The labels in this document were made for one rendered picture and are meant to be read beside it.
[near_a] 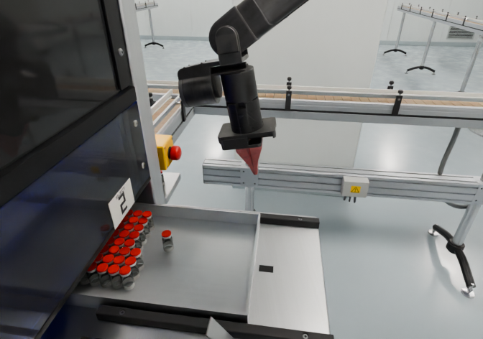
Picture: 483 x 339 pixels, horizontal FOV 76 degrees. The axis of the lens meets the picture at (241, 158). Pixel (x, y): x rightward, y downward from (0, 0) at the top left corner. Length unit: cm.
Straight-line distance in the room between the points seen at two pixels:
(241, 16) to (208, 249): 47
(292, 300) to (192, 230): 28
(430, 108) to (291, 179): 69
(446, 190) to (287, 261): 125
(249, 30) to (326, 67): 154
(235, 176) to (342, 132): 86
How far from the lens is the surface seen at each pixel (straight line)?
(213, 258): 69
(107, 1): 62
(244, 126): 53
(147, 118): 73
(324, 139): 218
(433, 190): 180
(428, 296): 197
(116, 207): 63
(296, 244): 73
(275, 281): 66
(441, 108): 157
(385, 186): 171
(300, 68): 201
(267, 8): 50
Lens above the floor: 139
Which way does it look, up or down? 30 degrees down
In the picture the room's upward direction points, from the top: straight up
